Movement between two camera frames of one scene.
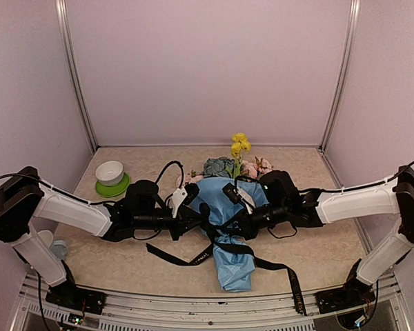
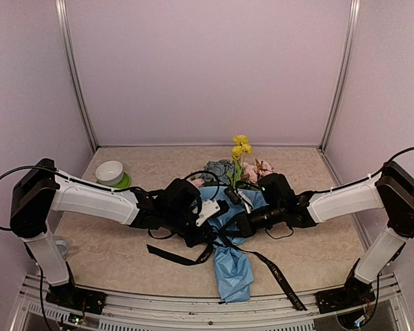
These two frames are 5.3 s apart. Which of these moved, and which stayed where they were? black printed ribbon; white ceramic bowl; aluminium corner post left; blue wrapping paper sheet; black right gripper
Moved: blue wrapping paper sheet; black printed ribbon
Stayed: aluminium corner post left; black right gripper; white ceramic bowl
